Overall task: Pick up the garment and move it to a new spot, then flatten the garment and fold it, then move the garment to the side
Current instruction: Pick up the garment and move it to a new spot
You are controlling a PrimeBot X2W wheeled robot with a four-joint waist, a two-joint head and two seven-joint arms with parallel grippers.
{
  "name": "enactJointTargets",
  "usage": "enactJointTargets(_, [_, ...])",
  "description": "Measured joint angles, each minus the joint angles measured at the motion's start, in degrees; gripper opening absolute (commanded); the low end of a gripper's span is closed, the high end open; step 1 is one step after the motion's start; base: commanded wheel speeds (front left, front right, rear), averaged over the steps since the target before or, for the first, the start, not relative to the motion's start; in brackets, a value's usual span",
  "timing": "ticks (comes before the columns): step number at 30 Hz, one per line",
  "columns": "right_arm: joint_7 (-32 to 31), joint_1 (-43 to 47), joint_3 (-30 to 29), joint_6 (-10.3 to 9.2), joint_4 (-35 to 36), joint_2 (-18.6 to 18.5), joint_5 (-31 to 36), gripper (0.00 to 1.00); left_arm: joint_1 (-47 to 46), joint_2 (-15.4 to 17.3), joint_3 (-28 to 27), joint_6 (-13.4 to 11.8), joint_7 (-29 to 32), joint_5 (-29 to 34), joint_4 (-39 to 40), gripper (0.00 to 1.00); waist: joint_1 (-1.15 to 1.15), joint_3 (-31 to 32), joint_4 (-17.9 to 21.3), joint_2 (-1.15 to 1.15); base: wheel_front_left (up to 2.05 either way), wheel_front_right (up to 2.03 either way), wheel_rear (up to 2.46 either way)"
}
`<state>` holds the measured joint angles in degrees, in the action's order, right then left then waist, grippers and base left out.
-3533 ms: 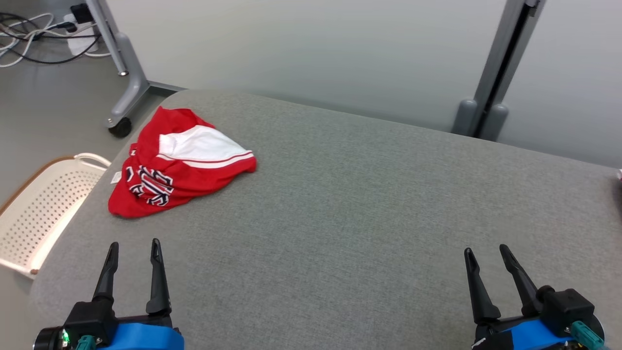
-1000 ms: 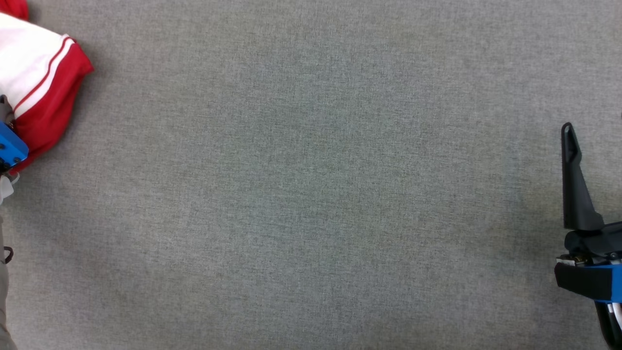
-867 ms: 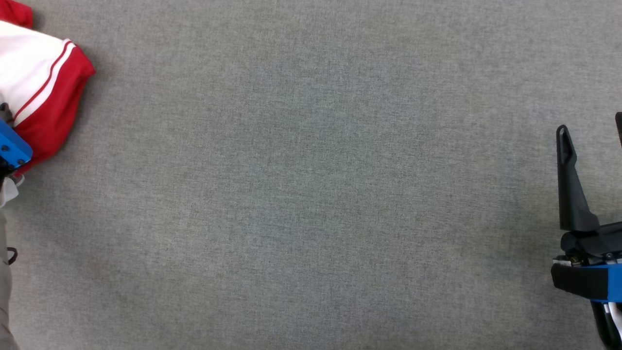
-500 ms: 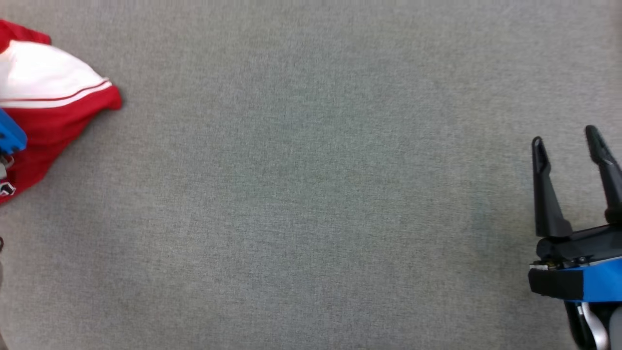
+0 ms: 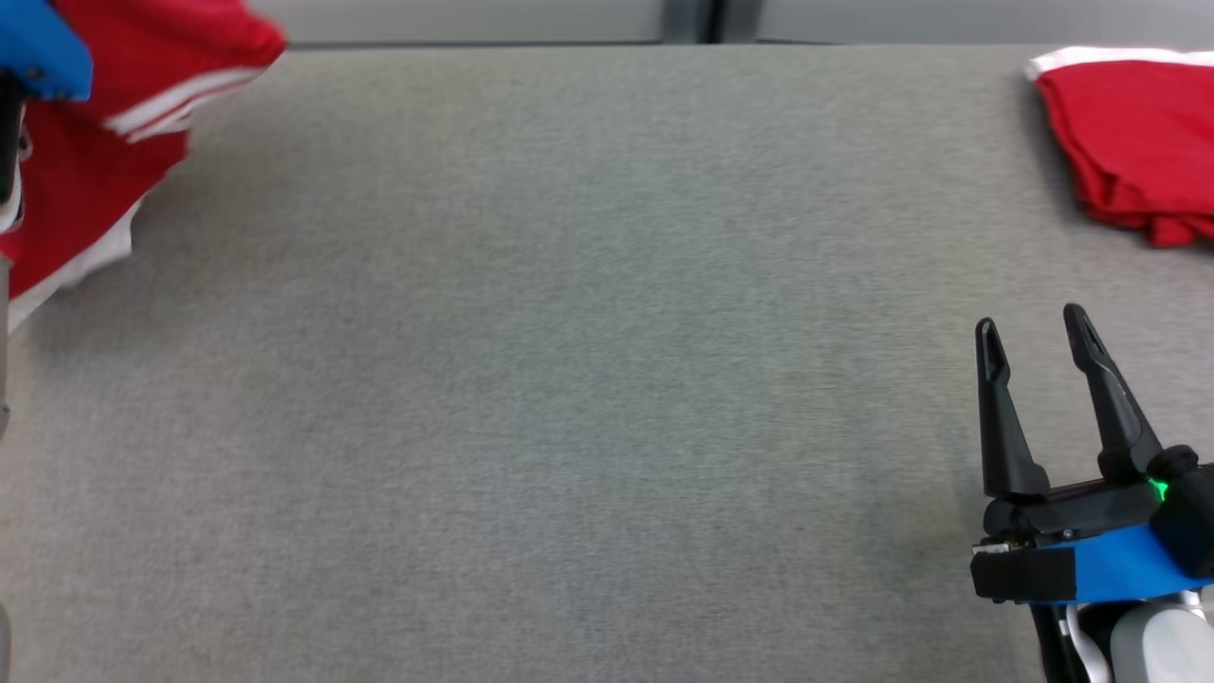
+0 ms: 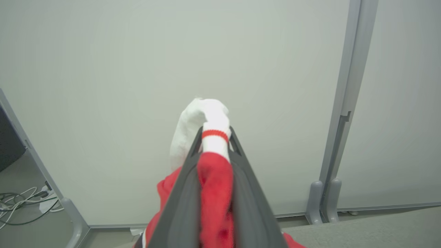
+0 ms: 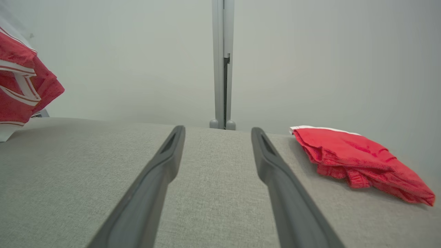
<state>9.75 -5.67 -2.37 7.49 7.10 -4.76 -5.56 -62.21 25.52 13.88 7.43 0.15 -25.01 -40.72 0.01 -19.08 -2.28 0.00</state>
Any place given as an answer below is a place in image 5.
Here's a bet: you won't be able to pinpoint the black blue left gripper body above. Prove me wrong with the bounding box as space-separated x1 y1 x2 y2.
0 0 94 205

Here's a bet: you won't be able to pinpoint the red shorts with white trim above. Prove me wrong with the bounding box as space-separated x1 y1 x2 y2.
1024 46 1214 249

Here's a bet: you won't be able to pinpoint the red white jersey shirt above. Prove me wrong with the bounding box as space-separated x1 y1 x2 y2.
0 0 287 333

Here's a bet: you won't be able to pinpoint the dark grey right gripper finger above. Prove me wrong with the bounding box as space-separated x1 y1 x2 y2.
1062 303 1165 480
974 318 1051 501

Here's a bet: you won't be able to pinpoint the grey metal partition post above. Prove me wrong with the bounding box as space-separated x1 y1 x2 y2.
659 0 760 46

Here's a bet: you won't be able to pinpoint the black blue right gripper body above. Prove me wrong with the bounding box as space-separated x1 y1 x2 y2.
969 470 1214 606

